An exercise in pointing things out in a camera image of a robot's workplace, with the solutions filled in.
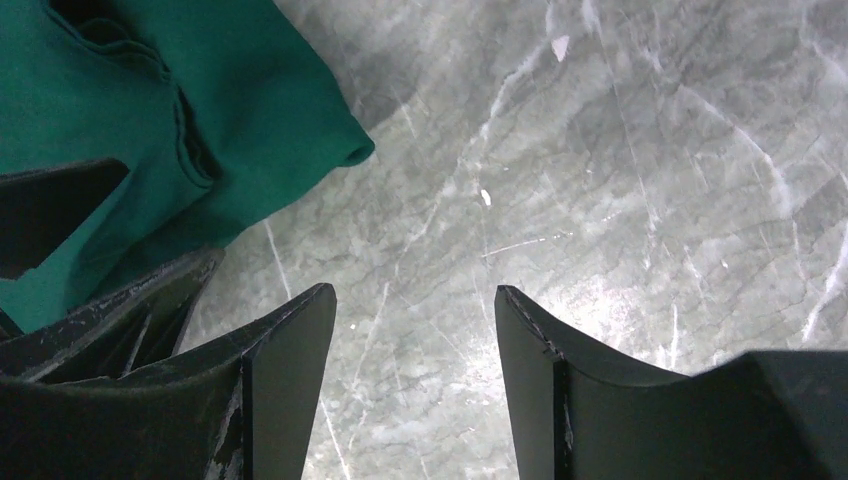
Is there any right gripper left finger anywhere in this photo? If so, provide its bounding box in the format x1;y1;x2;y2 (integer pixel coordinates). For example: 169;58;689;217
1;283;337;479

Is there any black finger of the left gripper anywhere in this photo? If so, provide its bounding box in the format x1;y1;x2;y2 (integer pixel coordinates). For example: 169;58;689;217
1;248;224;384

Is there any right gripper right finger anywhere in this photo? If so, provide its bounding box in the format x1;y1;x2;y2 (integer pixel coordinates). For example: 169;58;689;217
495;285;847;479

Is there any green surgical drape cloth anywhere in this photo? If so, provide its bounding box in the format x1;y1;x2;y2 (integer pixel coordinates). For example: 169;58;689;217
1;1;374;333

